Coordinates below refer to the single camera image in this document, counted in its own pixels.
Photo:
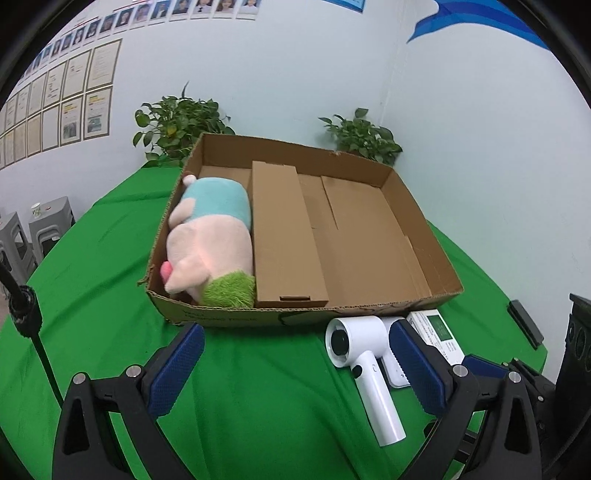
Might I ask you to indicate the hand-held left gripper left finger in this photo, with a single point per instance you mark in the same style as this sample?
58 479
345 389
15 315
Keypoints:
178 364

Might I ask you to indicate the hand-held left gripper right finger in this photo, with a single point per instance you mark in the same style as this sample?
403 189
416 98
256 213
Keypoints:
415 364

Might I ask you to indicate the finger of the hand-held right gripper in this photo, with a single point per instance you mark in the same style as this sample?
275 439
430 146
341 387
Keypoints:
485 362

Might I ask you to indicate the white rectangular device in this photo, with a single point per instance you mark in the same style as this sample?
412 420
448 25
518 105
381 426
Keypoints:
392 369

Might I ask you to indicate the white box with green label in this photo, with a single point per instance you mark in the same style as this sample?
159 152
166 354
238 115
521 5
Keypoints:
438 332

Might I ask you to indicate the white hair dryer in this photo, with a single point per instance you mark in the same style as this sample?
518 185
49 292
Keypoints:
369 364

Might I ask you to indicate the large cardboard box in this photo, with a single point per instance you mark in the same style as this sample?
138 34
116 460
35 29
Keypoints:
369 230

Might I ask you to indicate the black rectangular device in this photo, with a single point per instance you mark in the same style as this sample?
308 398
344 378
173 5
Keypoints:
525 324

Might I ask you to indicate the pink and teal plush toy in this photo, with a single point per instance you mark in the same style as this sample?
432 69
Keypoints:
207 240

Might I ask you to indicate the black tripod stand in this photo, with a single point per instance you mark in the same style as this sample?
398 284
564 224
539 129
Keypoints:
25 309

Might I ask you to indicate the flat closed cardboard carton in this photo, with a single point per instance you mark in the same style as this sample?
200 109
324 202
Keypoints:
286 240

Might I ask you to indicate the white paper cup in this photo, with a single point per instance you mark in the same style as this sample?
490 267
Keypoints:
37 210

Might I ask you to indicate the small potted green plant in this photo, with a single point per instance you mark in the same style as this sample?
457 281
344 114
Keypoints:
364 138

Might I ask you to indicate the large potted green plant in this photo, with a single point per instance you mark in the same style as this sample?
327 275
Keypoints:
180 124

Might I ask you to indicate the group of framed wall certificates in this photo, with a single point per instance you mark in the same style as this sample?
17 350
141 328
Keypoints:
74 101

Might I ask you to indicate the blue wall decal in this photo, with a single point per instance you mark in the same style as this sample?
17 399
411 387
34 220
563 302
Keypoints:
471 18

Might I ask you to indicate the row of wall portrait photos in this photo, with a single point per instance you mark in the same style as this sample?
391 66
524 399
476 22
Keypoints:
138 16

